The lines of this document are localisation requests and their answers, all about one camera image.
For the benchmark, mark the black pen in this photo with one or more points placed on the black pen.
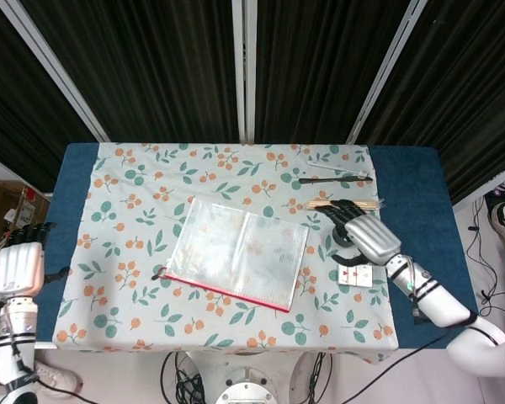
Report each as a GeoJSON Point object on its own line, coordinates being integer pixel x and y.
{"type": "Point", "coordinates": [320, 180]}

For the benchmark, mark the white packaged toothbrush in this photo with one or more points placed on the white packaged toothbrush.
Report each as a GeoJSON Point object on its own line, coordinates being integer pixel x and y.
{"type": "Point", "coordinates": [332, 166]}

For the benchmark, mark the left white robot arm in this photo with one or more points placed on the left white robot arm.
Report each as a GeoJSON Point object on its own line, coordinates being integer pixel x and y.
{"type": "Point", "coordinates": [12, 336]}

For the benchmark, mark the wooden sticks bundle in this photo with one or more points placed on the wooden sticks bundle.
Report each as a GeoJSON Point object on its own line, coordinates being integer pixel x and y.
{"type": "Point", "coordinates": [315, 205]}

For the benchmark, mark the clear zip bag red edge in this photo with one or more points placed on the clear zip bag red edge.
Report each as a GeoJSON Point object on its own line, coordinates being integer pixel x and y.
{"type": "Point", "coordinates": [235, 252]}

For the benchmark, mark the white fruit-print tablecloth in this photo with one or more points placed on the white fruit-print tablecloth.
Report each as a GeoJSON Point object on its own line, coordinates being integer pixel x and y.
{"type": "Point", "coordinates": [244, 177]}

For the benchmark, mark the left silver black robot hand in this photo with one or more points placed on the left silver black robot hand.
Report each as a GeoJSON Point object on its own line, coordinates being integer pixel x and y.
{"type": "Point", "coordinates": [21, 269]}

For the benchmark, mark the white shoe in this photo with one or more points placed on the white shoe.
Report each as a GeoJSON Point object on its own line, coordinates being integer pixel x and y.
{"type": "Point", "coordinates": [59, 381]}

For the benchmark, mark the blue table cover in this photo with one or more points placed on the blue table cover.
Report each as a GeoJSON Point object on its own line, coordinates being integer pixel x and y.
{"type": "Point", "coordinates": [412, 210]}

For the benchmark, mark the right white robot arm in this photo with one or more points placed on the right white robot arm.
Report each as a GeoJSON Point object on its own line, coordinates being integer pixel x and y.
{"type": "Point", "coordinates": [442, 307]}

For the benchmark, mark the brown cardboard box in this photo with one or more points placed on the brown cardboard box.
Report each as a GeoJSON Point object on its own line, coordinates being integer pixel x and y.
{"type": "Point", "coordinates": [0, 202]}

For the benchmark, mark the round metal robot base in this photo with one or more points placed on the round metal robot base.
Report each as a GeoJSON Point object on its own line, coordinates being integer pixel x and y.
{"type": "Point", "coordinates": [246, 387]}

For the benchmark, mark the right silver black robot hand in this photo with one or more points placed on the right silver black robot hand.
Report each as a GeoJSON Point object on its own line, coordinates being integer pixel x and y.
{"type": "Point", "coordinates": [372, 237]}

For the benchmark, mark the white frame post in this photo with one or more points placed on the white frame post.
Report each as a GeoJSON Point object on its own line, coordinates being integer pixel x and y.
{"type": "Point", "coordinates": [245, 71]}
{"type": "Point", "coordinates": [59, 71]}
{"type": "Point", "coordinates": [387, 71]}

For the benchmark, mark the black plastic cup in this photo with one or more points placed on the black plastic cup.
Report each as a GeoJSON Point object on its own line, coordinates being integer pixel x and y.
{"type": "Point", "coordinates": [341, 241]}

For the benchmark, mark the black pleated curtain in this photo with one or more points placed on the black pleated curtain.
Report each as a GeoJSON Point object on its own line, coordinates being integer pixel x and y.
{"type": "Point", "coordinates": [160, 63]}

